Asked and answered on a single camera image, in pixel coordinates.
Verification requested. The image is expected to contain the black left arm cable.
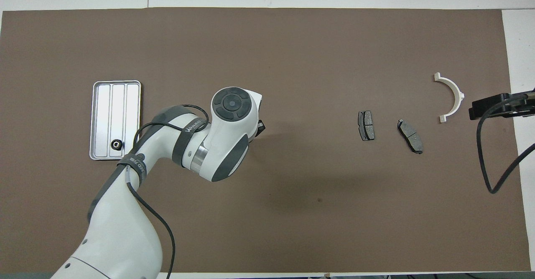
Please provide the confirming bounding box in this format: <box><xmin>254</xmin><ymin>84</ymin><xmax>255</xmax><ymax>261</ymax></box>
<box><xmin>125</xmin><ymin>104</ymin><xmax>209</xmax><ymax>279</ymax></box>

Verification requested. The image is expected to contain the silver metal tray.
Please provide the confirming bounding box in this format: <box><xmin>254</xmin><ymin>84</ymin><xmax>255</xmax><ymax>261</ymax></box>
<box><xmin>89</xmin><ymin>80</ymin><xmax>142</xmax><ymax>161</ymax></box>

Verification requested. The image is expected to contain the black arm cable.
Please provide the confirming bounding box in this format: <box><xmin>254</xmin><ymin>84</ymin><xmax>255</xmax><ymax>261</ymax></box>
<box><xmin>476</xmin><ymin>97</ymin><xmax>535</xmax><ymax>195</ymax></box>
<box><xmin>125</xmin><ymin>104</ymin><xmax>209</xmax><ymax>279</ymax></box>

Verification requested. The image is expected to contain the dark rectangular brake pad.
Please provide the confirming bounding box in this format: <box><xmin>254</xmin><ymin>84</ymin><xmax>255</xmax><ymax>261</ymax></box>
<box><xmin>358</xmin><ymin>110</ymin><xmax>375</xmax><ymax>141</ymax></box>

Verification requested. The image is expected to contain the brown table mat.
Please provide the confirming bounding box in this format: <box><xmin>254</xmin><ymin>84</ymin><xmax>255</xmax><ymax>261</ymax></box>
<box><xmin>0</xmin><ymin>8</ymin><xmax>531</xmax><ymax>273</ymax></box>

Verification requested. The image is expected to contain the dark elongated brake pad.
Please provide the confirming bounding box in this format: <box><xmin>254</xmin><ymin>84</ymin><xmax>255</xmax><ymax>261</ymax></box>
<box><xmin>397</xmin><ymin>119</ymin><xmax>424</xmax><ymax>154</ymax></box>

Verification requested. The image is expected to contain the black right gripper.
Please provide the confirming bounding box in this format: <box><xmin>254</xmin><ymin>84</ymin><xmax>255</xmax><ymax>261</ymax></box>
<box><xmin>468</xmin><ymin>87</ymin><xmax>535</xmax><ymax>120</ymax></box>

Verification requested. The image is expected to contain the white curved plastic bracket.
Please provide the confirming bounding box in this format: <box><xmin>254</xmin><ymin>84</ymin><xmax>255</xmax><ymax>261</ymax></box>
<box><xmin>433</xmin><ymin>72</ymin><xmax>465</xmax><ymax>123</ymax></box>

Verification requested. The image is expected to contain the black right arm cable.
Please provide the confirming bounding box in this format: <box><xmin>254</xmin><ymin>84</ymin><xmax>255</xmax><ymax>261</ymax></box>
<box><xmin>476</xmin><ymin>97</ymin><xmax>535</xmax><ymax>195</ymax></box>

